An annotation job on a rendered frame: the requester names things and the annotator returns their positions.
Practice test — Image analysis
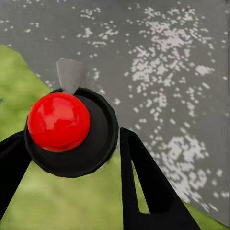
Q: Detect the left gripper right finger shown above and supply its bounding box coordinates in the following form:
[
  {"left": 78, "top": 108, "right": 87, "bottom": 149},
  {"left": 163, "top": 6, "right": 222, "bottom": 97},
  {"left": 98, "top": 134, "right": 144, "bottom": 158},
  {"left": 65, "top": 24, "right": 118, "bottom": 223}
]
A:
[{"left": 120, "top": 127, "right": 199, "bottom": 230}]

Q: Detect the insectifuge atomizer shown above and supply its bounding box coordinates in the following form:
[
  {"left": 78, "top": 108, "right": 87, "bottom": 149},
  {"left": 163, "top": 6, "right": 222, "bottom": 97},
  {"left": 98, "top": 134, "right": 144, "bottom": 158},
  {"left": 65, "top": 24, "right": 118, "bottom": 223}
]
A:
[{"left": 24, "top": 59, "right": 119, "bottom": 178}]

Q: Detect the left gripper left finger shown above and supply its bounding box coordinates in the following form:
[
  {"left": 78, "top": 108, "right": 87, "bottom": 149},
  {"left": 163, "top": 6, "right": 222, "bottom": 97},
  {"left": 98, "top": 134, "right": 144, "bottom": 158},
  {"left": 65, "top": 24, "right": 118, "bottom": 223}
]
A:
[{"left": 0, "top": 130, "right": 32, "bottom": 218}]

